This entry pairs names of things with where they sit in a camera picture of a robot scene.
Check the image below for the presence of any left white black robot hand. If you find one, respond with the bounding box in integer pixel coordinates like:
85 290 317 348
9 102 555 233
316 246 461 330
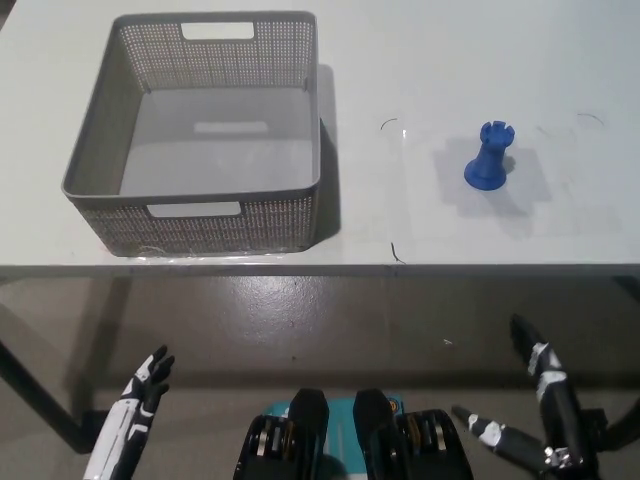
82 344 176 480

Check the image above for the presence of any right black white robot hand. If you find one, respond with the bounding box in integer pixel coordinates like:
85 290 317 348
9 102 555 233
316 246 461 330
451 313 604 480

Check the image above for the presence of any blue rook chess piece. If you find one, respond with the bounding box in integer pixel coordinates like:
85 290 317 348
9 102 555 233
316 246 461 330
463 121 517 193

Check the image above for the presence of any dark metal table leg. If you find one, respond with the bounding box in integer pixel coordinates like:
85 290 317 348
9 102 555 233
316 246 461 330
602 394 640 444
0 339 96 455

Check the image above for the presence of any black teal robot torso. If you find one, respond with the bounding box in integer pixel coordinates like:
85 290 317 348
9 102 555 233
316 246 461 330
233 387 474 480

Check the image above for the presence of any grey square tape patch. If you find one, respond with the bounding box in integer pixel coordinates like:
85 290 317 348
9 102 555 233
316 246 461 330
432 135 535 219

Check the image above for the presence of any grey perforated plastic basket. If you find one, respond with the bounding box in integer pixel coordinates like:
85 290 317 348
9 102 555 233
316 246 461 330
60 10 322 259

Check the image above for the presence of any black perforated foot bracket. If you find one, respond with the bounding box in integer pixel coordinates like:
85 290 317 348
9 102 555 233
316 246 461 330
81 408 110 441
583 408 609 432

